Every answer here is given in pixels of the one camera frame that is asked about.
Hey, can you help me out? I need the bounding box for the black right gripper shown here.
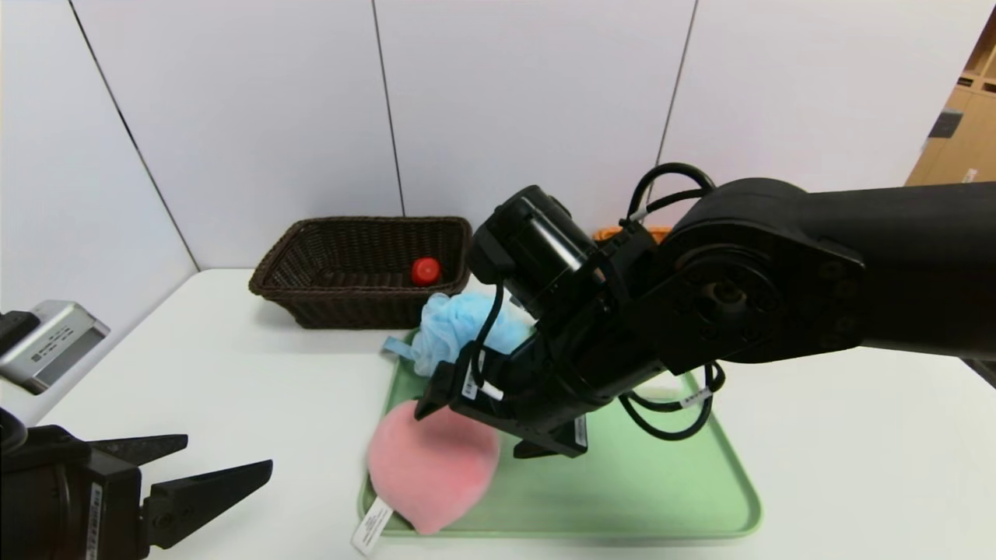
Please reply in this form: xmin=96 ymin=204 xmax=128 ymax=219
xmin=413 ymin=334 xmax=591 ymax=460

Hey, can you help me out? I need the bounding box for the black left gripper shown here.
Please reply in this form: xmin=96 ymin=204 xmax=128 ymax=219
xmin=1 ymin=424 xmax=273 ymax=560

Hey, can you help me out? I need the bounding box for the pink plush peach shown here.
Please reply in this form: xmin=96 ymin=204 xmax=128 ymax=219
xmin=350 ymin=401 xmax=501 ymax=557

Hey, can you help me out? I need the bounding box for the light blue bath loofah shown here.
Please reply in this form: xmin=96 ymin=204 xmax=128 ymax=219
xmin=383 ymin=293 xmax=534 ymax=378

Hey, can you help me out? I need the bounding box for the dark brown wicker basket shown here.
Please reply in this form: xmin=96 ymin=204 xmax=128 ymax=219
xmin=249 ymin=216 xmax=474 ymax=330

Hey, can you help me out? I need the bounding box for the orange wicker basket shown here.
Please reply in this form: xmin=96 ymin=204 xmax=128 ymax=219
xmin=593 ymin=226 xmax=672 ymax=243

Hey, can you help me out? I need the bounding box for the white soap bar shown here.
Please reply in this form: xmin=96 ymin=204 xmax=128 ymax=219
xmin=638 ymin=373 xmax=686 ymax=401

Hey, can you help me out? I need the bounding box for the light green plastic tray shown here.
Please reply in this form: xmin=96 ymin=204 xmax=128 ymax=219
xmin=358 ymin=324 xmax=763 ymax=540

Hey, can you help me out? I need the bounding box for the short black white-plug cable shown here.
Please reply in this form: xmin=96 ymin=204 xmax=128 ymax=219
xmin=465 ymin=284 xmax=508 ymax=399

